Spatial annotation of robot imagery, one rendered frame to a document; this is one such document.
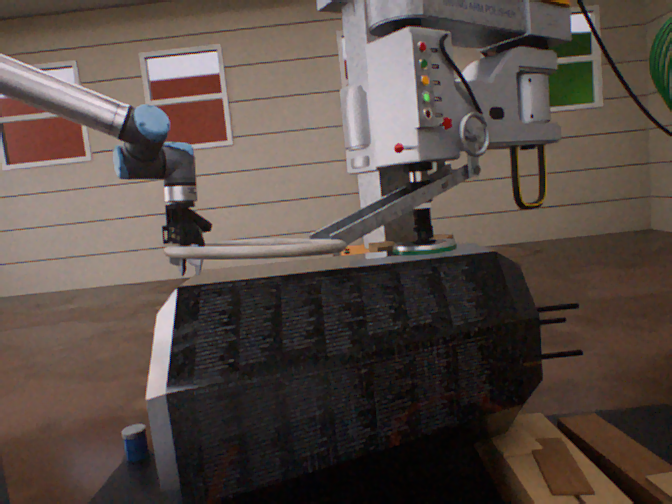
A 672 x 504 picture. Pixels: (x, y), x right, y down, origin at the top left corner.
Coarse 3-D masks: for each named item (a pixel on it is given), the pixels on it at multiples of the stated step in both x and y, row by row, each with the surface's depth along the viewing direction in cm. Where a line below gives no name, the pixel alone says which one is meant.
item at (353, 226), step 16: (432, 176) 189; (448, 176) 178; (464, 176) 183; (400, 192) 180; (416, 192) 169; (432, 192) 173; (368, 208) 171; (384, 208) 161; (400, 208) 165; (336, 224) 164; (352, 224) 154; (368, 224) 157; (384, 224) 161; (352, 240) 154
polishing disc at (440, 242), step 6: (438, 240) 182; (444, 240) 180; (450, 240) 178; (396, 246) 178; (402, 246) 176; (408, 246) 174; (414, 246) 172; (420, 246) 171; (426, 246) 170; (432, 246) 170; (438, 246) 170; (444, 246) 171
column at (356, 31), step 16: (352, 0) 231; (352, 16) 233; (352, 32) 235; (368, 32) 226; (352, 48) 237; (352, 64) 239; (352, 80) 241; (368, 176) 241; (384, 176) 235; (400, 176) 239; (368, 192) 244; (384, 192) 236; (400, 224) 241; (368, 240) 250; (384, 240) 238; (400, 240) 242
